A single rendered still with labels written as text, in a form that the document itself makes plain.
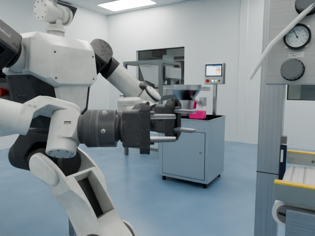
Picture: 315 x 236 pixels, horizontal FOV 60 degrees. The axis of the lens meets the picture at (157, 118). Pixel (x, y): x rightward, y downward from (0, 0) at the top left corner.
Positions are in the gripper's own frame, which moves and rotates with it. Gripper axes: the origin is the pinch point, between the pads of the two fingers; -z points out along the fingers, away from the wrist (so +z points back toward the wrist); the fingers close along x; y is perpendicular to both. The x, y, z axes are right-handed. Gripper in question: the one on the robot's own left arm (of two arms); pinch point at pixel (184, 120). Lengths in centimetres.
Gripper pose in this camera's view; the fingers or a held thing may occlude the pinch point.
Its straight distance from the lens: 79.5
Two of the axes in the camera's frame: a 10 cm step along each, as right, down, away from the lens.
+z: -7.9, -0.7, 6.1
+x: 0.0, 9.9, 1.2
